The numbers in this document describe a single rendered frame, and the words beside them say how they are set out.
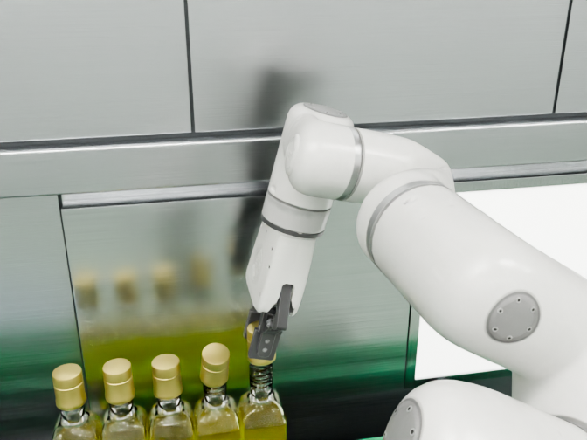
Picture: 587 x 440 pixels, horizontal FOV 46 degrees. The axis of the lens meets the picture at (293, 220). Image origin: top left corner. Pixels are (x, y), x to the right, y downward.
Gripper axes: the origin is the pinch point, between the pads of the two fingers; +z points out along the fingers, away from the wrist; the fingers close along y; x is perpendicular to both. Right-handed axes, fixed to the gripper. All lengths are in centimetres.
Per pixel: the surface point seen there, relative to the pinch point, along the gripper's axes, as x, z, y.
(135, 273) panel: -15.2, 0.3, -12.1
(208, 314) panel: -4.5, 5.0, -12.0
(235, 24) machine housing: -9.2, -33.6, -14.8
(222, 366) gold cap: -4.4, 3.4, 2.6
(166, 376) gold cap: -10.4, 6.3, 1.6
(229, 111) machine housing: -7.6, -23.0, -14.9
